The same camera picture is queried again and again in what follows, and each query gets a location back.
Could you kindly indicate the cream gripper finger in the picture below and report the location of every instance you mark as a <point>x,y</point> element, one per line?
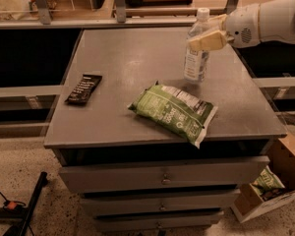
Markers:
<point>209,41</point>
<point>217,22</point>

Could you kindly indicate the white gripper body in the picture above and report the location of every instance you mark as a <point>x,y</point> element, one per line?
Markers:
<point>242,26</point>

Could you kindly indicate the clear blue plastic water bottle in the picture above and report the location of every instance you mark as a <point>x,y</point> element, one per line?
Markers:
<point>195,63</point>

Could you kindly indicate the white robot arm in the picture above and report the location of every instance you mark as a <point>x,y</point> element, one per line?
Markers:
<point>276,21</point>

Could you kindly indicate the green snack chip bag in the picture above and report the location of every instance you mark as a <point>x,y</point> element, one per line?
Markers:
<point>176,110</point>

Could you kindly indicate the grey drawer cabinet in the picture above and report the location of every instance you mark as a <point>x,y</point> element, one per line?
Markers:
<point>150,150</point>

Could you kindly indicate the top grey drawer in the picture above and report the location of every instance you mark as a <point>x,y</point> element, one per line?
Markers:
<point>162,174</point>

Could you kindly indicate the grey drawer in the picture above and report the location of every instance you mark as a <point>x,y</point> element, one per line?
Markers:
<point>162,174</point>
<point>158,221</point>
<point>160,202</point>

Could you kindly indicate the cardboard box on floor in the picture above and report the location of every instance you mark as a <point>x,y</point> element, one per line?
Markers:
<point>282,163</point>

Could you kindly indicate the black snack bar wrapper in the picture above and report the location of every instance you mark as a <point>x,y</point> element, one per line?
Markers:
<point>83,90</point>

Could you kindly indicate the green snack bag in box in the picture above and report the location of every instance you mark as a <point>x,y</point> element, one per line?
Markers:
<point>268,186</point>

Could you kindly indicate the middle grey drawer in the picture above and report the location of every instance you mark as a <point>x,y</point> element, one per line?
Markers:
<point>160,202</point>

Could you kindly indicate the bottom grey drawer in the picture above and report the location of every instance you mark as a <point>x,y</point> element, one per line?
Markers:
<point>158,221</point>

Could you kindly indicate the black stand leg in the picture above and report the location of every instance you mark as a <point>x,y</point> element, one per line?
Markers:
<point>21,228</point>

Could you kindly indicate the grey metal shelf rail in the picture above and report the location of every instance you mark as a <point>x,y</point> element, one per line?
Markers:
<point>62,14</point>

